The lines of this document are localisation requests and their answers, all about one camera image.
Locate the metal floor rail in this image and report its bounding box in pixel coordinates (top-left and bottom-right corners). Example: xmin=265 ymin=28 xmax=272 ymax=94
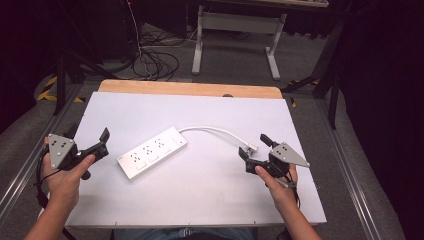
xmin=0 ymin=83 xmax=84 ymax=221
xmin=314 ymin=99 xmax=383 ymax=240

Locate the yellow black floor tape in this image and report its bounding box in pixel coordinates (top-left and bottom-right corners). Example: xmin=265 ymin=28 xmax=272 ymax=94
xmin=35 ymin=75 xmax=85 ymax=104

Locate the black tripod stand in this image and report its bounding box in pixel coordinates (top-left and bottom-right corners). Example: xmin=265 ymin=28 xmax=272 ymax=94
xmin=53 ymin=49 xmax=118 ymax=116

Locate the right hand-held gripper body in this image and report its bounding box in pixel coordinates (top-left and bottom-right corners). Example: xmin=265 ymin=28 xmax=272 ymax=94
xmin=245 ymin=142 xmax=311 ymax=179

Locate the black curtain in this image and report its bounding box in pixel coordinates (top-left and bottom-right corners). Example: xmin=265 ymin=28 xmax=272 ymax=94
xmin=0 ymin=0 xmax=101 ymax=134
xmin=336 ymin=0 xmax=424 ymax=240

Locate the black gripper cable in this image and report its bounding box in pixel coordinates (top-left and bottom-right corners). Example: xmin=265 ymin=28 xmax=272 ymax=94
xmin=33 ymin=146 xmax=63 ymax=210
xmin=275 ymin=177 xmax=302 ymax=210

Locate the white metal table frame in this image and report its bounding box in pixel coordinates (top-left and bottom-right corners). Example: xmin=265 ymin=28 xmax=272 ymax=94
xmin=191 ymin=3 xmax=288 ymax=82

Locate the white power strip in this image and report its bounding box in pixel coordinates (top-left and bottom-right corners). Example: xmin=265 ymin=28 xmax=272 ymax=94
xmin=116 ymin=126 xmax=189 ymax=181

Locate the white power strip cable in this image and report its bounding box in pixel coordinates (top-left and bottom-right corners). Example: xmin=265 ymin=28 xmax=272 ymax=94
xmin=177 ymin=125 xmax=252 ymax=150

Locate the white board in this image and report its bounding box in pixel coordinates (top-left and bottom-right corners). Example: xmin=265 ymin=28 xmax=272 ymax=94
xmin=64 ymin=91 xmax=328 ymax=228

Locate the bundle of black floor cables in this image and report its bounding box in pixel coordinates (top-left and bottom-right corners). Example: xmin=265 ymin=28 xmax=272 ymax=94
xmin=131 ymin=28 xmax=181 ymax=82

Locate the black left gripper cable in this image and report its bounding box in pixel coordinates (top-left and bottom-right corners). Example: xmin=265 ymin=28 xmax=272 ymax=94
xmin=33 ymin=146 xmax=63 ymax=210

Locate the person's right hand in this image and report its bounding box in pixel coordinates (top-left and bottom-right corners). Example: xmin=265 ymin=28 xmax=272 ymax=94
xmin=254 ymin=163 xmax=300 ymax=214

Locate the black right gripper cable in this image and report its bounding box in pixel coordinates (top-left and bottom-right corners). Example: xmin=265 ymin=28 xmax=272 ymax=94
xmin=275 ymin=177 xmax=302 ymax=210

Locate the thin white hanging cable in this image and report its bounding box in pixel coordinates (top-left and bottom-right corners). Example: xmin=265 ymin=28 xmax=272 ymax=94
xmin=126 ymin=0 xmax=144 ymax=69

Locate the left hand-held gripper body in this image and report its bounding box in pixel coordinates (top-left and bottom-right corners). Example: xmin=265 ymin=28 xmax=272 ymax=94
xmin=48 ymin=133 xmax=110 ymax=171

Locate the person's left hand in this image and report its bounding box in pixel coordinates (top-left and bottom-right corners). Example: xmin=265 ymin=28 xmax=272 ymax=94
xmin=41 ymin=136 xmax=96 ymax=211

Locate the black metal stand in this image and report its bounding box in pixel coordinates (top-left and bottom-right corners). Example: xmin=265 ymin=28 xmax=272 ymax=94
xmin=280 ymin=18 xmax=346 ymax=130

